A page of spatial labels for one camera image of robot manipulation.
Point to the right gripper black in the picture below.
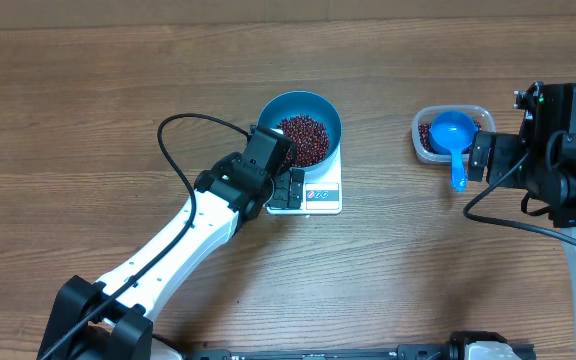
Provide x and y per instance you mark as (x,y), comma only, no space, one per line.
(501,155)

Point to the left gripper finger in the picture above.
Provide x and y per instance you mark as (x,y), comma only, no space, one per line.
(281,189)
(295,193)

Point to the blue plastic measuring scoop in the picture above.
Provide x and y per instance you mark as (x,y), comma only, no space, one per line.
(451,133)

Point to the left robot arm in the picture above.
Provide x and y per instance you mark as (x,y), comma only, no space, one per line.
(113,318)

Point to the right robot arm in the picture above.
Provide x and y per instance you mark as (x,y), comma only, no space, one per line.
(540,160)

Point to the white digital kitchen scale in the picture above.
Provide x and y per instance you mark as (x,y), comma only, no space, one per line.
(323,192)

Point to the red beans in bowl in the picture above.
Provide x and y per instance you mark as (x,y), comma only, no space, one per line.
(310,137)

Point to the teal round bowl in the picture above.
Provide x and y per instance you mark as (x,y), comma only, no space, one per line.
(303,103)

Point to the red beans in container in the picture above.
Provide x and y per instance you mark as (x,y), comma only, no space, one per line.
(424,137)

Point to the clear plastic food container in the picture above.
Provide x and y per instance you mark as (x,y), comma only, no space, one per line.
(480,116)

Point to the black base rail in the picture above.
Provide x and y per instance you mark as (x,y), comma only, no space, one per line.
(461,345)

